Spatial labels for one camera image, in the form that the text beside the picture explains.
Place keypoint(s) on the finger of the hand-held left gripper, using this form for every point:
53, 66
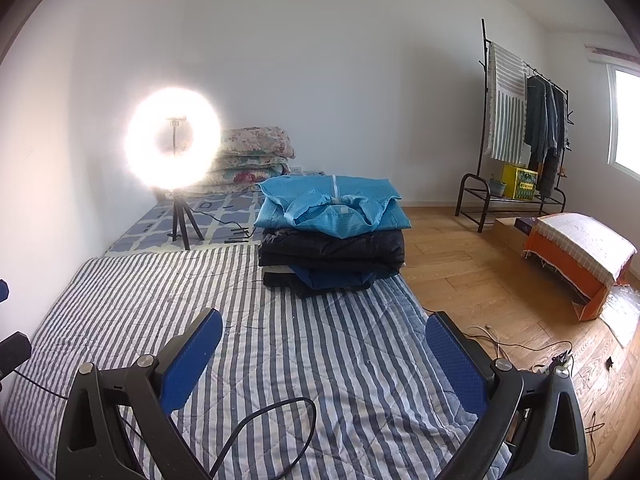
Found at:
3, 291
12, 355

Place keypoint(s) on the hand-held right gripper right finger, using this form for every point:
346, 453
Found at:
455, 365

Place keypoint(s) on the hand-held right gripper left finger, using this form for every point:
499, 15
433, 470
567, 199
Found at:
192, 360

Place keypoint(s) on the blue striped work shirt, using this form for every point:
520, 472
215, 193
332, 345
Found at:
310, 220

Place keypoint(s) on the hanging dark clothes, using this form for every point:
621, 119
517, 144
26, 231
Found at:
542, 120

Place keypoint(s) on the black clothes rack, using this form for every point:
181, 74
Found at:
483, 35

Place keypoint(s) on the striped blanket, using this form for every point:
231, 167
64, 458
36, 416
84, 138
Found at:
300, 340

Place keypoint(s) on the blue patterned bed sheet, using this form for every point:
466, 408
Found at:
150, 225

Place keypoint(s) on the orange cardboard box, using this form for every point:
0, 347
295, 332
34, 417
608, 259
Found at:
565, 270

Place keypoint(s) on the black tripod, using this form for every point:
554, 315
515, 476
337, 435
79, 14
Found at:
180, 215

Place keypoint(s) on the small black object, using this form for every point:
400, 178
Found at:
610, 362

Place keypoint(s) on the folded dark blue garment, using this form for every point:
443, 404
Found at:
325, 277

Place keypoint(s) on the dark blue box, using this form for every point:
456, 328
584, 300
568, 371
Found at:
529, 225

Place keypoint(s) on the folded black jacket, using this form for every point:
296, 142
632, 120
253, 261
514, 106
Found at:
330, 250

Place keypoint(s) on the bubble wrap sheet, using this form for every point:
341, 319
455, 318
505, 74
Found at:
622, 315

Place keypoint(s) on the grey pot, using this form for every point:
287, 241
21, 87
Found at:
497, 187

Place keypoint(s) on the beige cloth cover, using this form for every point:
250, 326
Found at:
585, 235

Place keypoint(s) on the yellow crate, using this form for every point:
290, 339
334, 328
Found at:
520, 182

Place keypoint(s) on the folded floral quilt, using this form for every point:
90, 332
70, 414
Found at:
250, 145

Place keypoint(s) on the striped hanging towel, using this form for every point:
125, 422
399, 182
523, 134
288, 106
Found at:
507, 110

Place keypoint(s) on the window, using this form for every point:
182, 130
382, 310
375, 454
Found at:
627, 120

